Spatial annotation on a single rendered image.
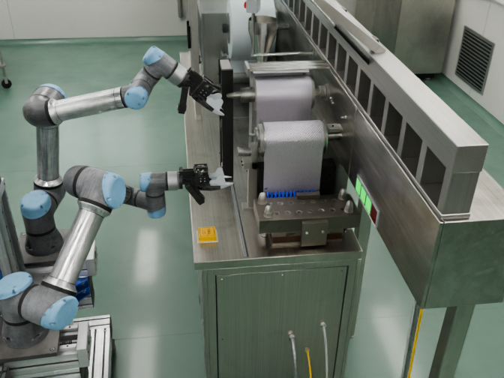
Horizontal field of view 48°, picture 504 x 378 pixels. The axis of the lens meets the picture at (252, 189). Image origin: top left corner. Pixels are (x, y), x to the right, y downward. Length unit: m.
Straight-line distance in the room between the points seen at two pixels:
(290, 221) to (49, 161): 0.99
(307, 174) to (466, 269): 0.89
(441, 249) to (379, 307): 1.84
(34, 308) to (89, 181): 0.43
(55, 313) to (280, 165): 1.01
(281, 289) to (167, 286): 1.27
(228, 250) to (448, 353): 0.87
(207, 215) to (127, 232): 1.56
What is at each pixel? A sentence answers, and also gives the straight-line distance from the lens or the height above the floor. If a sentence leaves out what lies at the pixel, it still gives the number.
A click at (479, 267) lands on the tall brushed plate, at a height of 1.28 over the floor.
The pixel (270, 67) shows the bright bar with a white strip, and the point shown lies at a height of 1.45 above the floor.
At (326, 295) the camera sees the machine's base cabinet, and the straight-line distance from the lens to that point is 2.38.
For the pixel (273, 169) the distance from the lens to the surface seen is 2.27.
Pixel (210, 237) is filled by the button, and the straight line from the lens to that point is 2.25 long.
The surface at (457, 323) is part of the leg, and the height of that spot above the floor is 1.00.
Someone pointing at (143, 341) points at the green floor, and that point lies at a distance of 3.15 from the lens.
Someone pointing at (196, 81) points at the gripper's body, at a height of 1.50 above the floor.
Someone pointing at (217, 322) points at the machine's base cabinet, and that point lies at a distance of 2.39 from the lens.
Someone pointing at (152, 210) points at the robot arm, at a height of 1.00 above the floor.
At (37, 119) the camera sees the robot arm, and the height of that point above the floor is 1.41.
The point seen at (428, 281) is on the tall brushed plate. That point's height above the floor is 1.24.
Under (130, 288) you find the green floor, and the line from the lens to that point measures 3.47.
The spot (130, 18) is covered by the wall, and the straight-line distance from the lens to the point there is 7.78.
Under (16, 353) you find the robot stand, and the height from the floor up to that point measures 0.82.
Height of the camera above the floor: 2.26
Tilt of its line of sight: 32 degrees down
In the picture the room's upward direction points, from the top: 1 degrees clockwise
